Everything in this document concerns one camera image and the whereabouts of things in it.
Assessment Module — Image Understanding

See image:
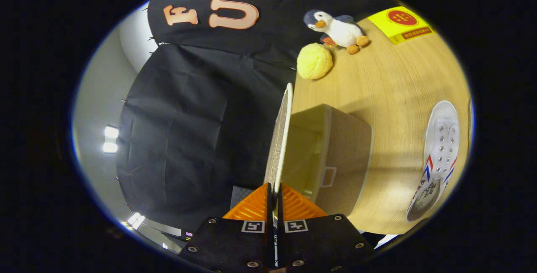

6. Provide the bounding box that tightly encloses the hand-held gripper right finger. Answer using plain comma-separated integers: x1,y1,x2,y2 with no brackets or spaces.
277,183,376,273

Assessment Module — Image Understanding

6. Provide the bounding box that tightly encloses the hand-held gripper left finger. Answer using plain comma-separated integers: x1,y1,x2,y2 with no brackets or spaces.
178,183,273,273

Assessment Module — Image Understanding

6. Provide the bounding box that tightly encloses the beige storage box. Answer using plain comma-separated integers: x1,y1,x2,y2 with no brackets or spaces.
263,82,374,218

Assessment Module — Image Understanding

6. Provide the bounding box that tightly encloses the white canvas shoe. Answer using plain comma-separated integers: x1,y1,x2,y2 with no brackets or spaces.
406,100,460,222

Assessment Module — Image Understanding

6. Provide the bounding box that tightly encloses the yellow bun-shaped toy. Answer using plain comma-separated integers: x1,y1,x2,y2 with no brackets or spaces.
297,43,334,81

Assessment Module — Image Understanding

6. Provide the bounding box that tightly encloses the penguin plush toy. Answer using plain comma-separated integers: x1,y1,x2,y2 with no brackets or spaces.
303,10,370,55

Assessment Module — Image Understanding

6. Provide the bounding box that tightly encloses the yellow book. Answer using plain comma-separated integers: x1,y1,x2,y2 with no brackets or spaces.
367,6,435,45

